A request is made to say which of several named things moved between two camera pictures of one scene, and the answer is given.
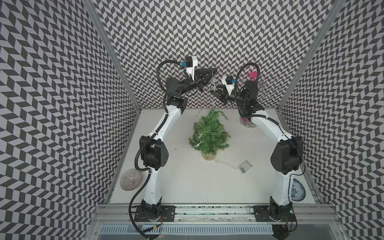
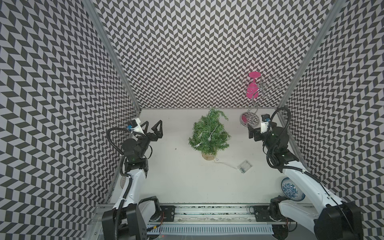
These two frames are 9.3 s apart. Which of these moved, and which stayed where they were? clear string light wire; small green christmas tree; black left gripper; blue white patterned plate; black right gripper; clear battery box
Moved: clear string light wire; black left gripper; black right gripper
Stayed: blue white patterned plate; small green christmas tree; clear battery box
